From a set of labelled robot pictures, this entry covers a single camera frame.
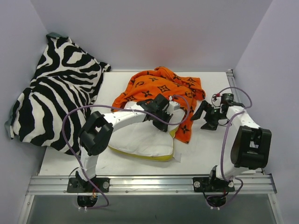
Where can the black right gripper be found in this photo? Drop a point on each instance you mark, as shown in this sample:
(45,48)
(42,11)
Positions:
(208,114)

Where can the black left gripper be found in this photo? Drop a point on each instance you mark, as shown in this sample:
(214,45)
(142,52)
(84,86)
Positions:
(162,117)

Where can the white pillow yellow side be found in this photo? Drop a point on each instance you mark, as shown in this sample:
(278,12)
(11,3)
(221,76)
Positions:
(144,141)

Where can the orange patterned pillowcase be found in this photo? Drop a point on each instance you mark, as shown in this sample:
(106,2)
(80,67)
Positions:
(187,91)

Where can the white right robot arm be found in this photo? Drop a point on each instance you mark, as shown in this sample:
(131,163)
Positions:
(227,100)

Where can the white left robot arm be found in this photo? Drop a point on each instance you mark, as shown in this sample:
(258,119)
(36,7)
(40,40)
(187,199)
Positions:
(96,133)

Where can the zebra print pillow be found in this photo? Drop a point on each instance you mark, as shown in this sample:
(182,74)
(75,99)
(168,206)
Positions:
(52,109)

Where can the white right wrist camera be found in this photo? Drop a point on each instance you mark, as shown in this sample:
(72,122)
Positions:
(214,98)

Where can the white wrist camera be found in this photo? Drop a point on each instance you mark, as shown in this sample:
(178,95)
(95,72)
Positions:
(172,105)
(214,98)

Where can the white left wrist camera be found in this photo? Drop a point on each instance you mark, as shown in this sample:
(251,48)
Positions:
(172,105)

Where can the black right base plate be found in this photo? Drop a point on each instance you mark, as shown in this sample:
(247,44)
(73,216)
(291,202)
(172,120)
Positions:
(203,184)

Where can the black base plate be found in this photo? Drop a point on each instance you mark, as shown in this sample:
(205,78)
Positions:
(203,184)
(76,186)

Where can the aluminium mounting rail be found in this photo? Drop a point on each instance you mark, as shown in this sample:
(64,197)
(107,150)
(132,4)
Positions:
(145,185)

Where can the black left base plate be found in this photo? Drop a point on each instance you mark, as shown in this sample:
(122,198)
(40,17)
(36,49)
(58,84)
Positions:
(76,186)

